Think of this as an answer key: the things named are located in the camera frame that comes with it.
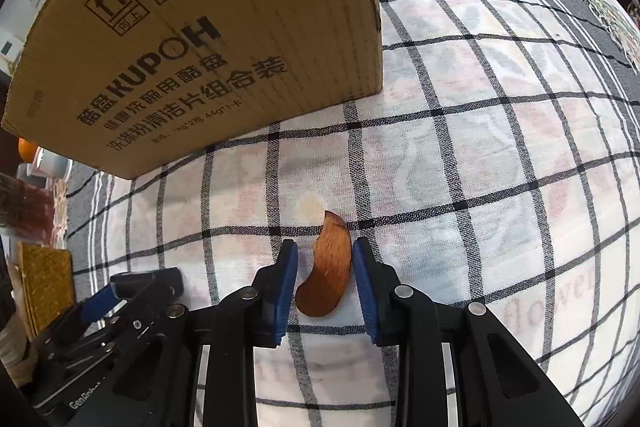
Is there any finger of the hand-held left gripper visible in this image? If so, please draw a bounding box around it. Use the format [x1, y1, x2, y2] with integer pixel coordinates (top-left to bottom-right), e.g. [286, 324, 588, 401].
[46, 284, 177, 359]
[110, 267, 184, 304]

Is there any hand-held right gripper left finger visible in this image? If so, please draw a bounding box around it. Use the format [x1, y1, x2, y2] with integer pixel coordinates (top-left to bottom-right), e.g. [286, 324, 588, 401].
[107, 238, 300, 427]

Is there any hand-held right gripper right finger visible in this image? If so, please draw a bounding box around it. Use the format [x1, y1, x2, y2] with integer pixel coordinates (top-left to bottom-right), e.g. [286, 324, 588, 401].
[352, 238, 586, 427]

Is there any brown wooden piece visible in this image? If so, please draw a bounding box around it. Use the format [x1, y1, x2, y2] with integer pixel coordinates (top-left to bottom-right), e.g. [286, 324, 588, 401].
[295, 210, 353, 319]

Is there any brown cardboard box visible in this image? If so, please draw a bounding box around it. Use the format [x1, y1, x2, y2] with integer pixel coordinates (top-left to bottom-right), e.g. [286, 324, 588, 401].
[0, 0, 385, 180]

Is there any yellow woven mat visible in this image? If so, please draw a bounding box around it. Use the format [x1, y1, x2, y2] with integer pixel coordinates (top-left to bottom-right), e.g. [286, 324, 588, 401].
[17, 241, 76, 338]

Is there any dark brown bristly object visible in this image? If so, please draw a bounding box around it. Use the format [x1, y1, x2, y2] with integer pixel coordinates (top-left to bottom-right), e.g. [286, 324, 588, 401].
[0, 172, 56, 234]

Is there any white cup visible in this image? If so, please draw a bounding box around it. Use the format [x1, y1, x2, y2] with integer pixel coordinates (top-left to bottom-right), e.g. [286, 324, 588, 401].
[32, 148, 71, 181]

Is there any orange fruit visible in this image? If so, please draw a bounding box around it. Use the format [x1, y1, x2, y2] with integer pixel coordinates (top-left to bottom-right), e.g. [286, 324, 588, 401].
[18, 138, 41, 164]

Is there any checked tablecloth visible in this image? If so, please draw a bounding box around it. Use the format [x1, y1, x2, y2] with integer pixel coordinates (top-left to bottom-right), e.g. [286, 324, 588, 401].
[65, 0, 640, 427]

